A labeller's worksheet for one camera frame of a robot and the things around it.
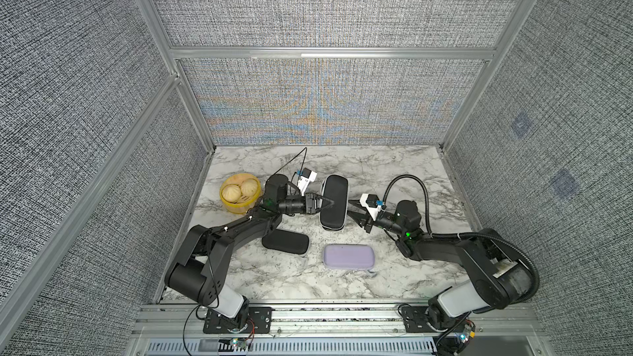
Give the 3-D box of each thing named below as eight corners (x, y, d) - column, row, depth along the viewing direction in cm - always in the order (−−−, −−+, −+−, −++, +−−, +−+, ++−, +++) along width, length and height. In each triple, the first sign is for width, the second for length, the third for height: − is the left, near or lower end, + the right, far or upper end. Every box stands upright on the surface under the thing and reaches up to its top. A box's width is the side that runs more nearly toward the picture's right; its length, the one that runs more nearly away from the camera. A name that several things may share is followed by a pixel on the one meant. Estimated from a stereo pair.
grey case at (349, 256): (323, 269, 85) (324, 265, 82) (323, 248, 89) (323, 244, 86) (374, 269, 85) (376, 265, 82) (371, 248, 89) (373, 244, 86)
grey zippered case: (262, 248, 89) (260, 244, 87) (267, 231, 94) (266, 227, 91) (306, 256, 88) (306, 252, 85) (310, 238, 92) (309, 234, 89)
